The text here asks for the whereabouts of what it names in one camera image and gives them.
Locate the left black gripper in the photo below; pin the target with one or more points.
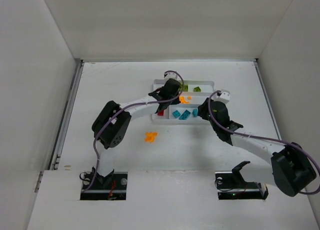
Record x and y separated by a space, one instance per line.
173 84

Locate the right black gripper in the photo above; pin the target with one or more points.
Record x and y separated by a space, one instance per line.
203 109

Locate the blue lego brick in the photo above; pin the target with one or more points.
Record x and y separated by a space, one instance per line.
195 112

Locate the teal square lego brick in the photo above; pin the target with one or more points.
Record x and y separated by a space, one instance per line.
176 114

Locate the red rectangular lego brick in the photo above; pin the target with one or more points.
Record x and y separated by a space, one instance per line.
161 113

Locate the orange lego cluster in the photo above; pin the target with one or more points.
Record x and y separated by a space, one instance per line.
150 136

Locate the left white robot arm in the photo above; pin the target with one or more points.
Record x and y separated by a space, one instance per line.
111 125

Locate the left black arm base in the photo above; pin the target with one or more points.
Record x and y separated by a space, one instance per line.
112 187

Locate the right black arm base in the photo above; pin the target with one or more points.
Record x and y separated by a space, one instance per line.
231 185

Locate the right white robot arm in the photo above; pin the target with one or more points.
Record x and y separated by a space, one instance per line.
289 167

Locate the green lego brick in tray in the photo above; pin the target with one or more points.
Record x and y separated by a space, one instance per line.
185 87

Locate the white divided sorting tray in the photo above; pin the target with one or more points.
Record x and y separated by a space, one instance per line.
197 99

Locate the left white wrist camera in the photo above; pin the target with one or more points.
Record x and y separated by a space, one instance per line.
170 75

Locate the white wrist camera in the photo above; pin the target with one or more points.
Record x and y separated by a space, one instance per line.
170 75
223 96

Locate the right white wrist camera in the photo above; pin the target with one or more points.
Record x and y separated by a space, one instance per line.
223 96

